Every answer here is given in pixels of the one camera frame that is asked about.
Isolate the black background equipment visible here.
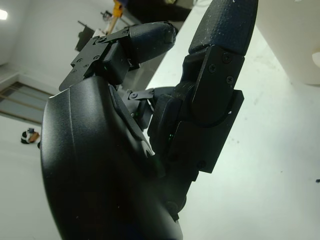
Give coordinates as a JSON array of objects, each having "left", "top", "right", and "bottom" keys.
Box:
[{"left": 74, "top": 21, "right": 101, "bottom": 52}]

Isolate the cream white two-slot toaster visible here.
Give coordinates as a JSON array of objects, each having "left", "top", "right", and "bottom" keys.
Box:
[{"left": 256, "top": 0, "right": 320, "bottom": 87}]

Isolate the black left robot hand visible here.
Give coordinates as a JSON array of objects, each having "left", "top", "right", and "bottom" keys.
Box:
[{"left": 39, "top": 0, "right": 259, "bottom": 240}]

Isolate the window with frame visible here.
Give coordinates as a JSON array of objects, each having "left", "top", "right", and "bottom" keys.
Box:
[{"left": 0, "top": 81, "right": 51, "bottom": 124}]

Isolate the small black white object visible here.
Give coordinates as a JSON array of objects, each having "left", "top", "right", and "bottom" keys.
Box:
[{"left": 21, "top": 127, "right": 41, "bottom": 145}]

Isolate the person in dark clothes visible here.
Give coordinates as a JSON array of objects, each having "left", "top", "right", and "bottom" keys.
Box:
[{"left": 126, "top": 0, "right": 194, "bottom": 24}]

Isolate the yellow equipment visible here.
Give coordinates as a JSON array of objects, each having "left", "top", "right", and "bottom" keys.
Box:
[{"left": 107, "top": 0, "right": 124, "bottom": 33}]

